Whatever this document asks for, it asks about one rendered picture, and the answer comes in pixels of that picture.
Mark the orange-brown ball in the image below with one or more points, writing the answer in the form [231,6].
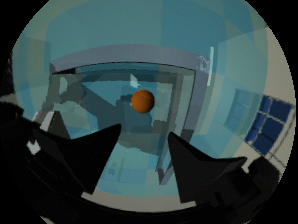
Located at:
[143,101]

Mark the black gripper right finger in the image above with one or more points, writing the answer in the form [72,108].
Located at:
[194,170]

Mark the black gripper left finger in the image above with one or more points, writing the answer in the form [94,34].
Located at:
[85,156]

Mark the clear l-shaped low wall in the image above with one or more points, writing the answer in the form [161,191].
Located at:
[181,103]

